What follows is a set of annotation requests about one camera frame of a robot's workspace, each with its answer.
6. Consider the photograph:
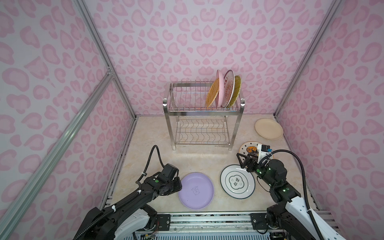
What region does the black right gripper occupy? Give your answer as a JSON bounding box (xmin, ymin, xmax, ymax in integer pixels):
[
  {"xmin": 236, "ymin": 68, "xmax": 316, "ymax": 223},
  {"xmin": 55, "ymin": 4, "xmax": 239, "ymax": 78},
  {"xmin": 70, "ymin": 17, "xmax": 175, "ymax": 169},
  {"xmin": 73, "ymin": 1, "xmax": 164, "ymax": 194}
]
[{"xmin": 236, "ymin": 153, "xmax": 276, "ymax": 188}]

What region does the pink bear plate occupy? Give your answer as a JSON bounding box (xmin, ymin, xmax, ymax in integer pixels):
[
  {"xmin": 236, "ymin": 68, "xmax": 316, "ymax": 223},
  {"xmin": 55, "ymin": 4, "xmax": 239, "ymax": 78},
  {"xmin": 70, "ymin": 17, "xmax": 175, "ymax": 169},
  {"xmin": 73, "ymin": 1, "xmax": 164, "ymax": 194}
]
[{"xmin": 216, "ymin": 70, "xmax": 225, "ymax": 108}]

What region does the green rimmed woven bamboo plate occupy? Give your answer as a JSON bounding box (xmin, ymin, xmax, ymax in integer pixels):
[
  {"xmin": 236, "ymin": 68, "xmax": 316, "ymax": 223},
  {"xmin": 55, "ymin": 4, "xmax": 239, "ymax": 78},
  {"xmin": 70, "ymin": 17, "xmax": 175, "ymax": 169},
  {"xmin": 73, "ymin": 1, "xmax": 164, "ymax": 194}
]
[{"xmin": 227, "ymin": 76, "xmax": 242, "ymax": 108}]

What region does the brown woven bamboo plate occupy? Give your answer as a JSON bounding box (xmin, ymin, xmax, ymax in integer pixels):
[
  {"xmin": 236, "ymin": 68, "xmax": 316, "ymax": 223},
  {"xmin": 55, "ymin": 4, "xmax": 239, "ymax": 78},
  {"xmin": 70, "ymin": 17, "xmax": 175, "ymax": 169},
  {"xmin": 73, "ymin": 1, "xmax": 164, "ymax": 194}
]
[{"xmin": 206, "ymin": 79, "xmax": 220, "ymax": 108}]

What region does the white plate orange sunburst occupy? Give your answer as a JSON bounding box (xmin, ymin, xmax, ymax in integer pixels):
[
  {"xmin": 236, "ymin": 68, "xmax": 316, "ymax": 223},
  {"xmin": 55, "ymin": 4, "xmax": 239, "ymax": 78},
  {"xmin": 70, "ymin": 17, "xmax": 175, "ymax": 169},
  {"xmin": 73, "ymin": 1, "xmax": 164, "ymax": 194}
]
[{"xmin": 221, "ymin": 70, "xmax": 235, "ymax": 108}]

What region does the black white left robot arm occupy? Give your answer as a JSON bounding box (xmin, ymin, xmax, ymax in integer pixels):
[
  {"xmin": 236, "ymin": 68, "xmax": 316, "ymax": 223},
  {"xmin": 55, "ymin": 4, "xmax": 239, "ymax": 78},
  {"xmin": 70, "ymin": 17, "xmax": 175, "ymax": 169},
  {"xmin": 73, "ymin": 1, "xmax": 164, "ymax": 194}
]
[{"xmin": 74, "ymin": 176, "xmax": 182, "ymax": 240}]

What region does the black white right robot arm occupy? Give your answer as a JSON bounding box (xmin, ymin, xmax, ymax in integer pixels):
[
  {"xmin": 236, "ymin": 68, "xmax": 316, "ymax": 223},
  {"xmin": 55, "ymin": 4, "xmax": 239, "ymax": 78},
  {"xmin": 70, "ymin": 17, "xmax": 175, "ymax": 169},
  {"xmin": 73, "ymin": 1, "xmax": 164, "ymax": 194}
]
[{"xmin": 237, "ymin": 150, "xmax": 344, "ymax": 240}]

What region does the stainless steel dish rack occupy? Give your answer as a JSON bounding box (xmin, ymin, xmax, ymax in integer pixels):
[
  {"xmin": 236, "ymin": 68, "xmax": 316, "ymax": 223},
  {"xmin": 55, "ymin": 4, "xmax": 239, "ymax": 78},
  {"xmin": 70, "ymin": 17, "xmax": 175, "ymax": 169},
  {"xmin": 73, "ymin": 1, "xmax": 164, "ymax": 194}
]
[{"xmin": 163, "ymin": 82, "xmax": 246, "ymax": 150}]

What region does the white plate dark rim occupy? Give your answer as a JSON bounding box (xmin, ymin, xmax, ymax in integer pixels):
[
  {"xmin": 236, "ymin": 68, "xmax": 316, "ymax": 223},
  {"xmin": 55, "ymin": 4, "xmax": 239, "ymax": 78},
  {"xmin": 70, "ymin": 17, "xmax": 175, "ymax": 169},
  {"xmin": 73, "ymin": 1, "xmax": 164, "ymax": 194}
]
[{"xmin": 220, "ymin": 165, "xmax": 256, "ymax": 200}]

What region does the orange rimmed star plate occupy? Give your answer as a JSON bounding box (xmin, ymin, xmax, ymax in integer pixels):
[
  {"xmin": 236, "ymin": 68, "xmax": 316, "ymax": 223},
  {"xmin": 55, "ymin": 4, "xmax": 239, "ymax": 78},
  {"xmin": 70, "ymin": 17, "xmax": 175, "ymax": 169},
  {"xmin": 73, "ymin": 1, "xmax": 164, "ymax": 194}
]
[{"xmin": 239, "ymin": 142, "xmax": 263, "ymax": 160}]

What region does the purple bear plate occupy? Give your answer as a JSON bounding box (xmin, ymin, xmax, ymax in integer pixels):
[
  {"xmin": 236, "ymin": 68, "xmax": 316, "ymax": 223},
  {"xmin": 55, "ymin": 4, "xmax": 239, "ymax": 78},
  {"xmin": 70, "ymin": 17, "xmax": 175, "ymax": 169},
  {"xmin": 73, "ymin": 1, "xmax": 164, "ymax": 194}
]
[{"xmin": 179, "ymin": 172, "xmax": 215, "ymax": 210}]

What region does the cream round plate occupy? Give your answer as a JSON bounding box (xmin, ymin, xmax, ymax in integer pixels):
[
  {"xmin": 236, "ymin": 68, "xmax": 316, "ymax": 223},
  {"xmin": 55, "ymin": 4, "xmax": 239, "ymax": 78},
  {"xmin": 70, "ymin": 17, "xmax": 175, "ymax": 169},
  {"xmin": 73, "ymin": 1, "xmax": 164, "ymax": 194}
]
[{"xmin": 255, "ymin": 119, "xmax": 284, "ymax": 140}]

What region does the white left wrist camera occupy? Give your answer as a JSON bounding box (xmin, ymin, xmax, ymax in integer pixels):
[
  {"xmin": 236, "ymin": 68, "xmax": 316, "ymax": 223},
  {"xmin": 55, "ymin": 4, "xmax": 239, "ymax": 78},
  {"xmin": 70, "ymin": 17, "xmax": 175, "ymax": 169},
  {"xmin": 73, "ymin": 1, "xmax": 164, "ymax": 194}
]
[{"xmin": 159, "ymin": 164, "xmax": 179, "ymax": 182}]

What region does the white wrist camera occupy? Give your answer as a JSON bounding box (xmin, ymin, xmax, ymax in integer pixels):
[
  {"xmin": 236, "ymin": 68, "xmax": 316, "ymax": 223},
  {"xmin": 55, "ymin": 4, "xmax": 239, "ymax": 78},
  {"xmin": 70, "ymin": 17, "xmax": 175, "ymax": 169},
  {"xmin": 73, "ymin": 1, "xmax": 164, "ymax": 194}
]
[
  {"xmin": 257, "ymin": 144, "xmax": 272, "ymax": 164},
  {"xmin": 159, "ymin": 164, "xmax": 179, "ymax": 182}
]

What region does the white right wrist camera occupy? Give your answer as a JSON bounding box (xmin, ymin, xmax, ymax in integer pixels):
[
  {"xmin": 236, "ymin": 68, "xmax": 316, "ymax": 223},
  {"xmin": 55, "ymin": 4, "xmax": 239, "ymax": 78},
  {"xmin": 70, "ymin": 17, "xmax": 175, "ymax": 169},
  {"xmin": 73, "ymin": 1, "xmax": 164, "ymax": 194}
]
[{"xmin": 257, "ymin": 144, "xmax": 272, "ymax": 164}]

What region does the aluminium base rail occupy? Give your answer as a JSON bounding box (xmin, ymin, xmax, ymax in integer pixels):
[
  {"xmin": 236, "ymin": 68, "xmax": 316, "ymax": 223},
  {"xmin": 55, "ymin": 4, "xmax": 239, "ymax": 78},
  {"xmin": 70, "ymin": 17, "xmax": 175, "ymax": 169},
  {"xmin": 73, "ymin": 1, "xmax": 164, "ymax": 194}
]
[{"xmin": 101, "ymin": 209, "xmax": 343, "ymax": 240}]

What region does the black left corrugated cable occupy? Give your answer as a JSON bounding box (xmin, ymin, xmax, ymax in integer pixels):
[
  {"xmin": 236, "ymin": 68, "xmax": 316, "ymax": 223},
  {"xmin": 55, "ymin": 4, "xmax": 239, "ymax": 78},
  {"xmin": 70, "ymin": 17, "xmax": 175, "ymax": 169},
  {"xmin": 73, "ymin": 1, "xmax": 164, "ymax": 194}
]
[{"xmin": 71, "ymin": 145, "xmax": 166, "ymax": 240}]

